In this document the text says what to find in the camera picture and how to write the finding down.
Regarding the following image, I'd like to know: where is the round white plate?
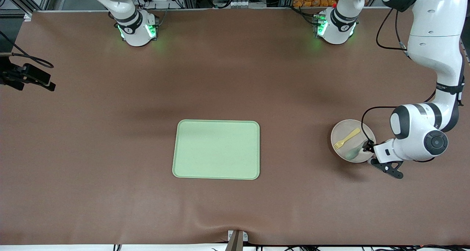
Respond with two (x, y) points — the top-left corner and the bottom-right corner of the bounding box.
(330, 119), (376, 164)

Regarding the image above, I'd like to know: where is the green plastic spoon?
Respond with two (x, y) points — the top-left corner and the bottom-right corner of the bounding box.
(344, 140), (368, 161)

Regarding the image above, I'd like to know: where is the white connector strip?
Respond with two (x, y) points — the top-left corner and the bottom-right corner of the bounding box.
(213, 0), (265, 8)

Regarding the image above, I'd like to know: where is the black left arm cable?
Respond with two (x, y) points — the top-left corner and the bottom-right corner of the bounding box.
(361, 8), (465, 163)

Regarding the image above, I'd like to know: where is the yellow plastic fork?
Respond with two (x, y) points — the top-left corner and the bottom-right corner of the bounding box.
(333, 128), (362, 150)

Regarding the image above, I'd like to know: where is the green rectangular tray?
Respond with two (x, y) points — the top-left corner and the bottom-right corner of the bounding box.
(172, 119), (260, 180)

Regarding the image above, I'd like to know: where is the brown table cover mat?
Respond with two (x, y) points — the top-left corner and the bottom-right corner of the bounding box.
(0, 7), (470, 246)

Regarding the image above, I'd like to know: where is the metal table edge bracket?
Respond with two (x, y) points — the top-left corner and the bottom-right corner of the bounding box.
(227, 230), (249, 251)

